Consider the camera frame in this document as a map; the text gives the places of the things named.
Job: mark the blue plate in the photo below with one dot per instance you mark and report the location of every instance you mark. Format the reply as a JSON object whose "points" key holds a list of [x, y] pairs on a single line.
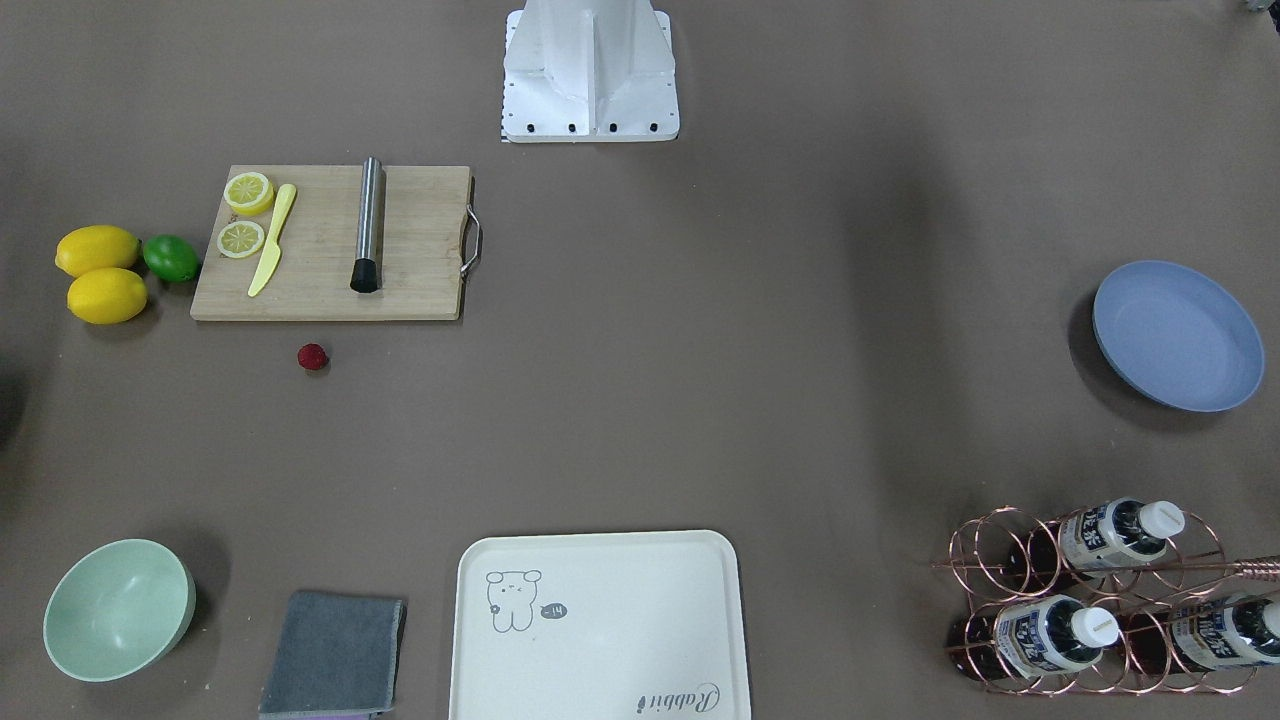
{"points": [[1178, 337]]}

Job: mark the wooden cutting board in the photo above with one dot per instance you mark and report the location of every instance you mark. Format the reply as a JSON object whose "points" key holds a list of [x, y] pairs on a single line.
{"points": [[422, 251]]}

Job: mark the cream rabbit tray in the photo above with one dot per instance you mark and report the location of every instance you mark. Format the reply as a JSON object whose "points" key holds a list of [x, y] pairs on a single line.
{"points": [[636, 625]]}

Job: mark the steel muddler black tip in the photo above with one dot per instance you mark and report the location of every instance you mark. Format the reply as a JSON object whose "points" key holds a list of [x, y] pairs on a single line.
{"points": [[366, 272]]}

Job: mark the yellow plastic knife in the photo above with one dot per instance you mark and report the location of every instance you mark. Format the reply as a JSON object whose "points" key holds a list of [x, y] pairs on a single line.
{"points": [[271, 252]]}

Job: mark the thin lemon slice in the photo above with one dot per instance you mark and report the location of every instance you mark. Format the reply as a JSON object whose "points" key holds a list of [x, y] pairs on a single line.
{"points": [[240, 239]]}

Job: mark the grey folded cloth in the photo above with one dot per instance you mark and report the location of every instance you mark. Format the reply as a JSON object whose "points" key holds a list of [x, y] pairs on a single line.
{"points": [[336, 658]]}

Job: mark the thick lemon half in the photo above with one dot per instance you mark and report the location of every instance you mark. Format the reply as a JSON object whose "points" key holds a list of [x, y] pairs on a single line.
{"points": [[249, 194]]}

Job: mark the green lime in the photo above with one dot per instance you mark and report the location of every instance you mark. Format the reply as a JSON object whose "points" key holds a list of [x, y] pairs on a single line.
{"points": [[171, 258]]}

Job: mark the lower bottle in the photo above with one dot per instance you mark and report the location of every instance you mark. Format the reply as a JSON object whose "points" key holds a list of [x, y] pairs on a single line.
{"points": [[1027, 640], [1236, 631]]}

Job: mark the top bottle white cap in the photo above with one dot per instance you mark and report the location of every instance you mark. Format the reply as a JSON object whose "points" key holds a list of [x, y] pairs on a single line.
{"points": [[1120, 534]]}

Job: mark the lower yellow lemon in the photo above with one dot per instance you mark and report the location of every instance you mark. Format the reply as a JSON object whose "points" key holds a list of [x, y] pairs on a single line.
{"points": [[107, 296]]}

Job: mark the yellow lemon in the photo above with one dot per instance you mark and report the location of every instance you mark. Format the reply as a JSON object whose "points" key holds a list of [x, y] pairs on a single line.
{"points": [[96, 247], [107, 296]]}

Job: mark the upper yellow lemon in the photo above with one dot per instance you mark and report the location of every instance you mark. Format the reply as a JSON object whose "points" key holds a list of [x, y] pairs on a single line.
{"points": [[96, 247]]}

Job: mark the light green bowl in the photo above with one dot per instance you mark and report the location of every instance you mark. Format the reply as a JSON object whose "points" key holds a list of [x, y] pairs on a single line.
{"points": [[118, 610]]}

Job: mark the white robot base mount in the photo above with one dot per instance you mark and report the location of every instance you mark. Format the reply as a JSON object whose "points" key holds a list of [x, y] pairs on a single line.
{"points": [[589, 71]]}

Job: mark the copper wire bottle rack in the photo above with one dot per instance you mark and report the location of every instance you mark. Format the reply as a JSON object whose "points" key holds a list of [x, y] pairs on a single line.
{"points": [[1127, 597]]}

